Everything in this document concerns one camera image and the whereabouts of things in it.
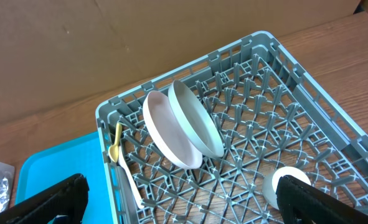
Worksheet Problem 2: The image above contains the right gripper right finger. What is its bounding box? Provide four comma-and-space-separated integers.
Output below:
276, 175, 368, 224

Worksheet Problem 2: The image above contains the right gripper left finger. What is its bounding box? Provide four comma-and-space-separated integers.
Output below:
0, 173, 89, 224

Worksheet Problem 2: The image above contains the white plastic cup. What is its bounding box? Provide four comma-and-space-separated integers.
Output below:
262, 166, 311, 210

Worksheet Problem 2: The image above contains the yellow plastic spoon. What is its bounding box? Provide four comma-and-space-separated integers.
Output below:
108, 123, 123, 163

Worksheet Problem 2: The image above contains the white plastic fork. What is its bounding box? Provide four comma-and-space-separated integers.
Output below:
118, 146, 144, 209

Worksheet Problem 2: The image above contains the grey dishwasher rack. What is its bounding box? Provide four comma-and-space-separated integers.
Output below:
96, 31, 368, 223

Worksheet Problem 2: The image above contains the white plate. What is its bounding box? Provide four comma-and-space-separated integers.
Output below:
143, 91, 202, 169

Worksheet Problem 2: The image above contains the grey deep plate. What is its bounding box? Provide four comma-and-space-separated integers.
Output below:
168, 80, 224, 157

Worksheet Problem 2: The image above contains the teal serving tray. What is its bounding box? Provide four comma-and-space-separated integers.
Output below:
15, 133, 114, 223

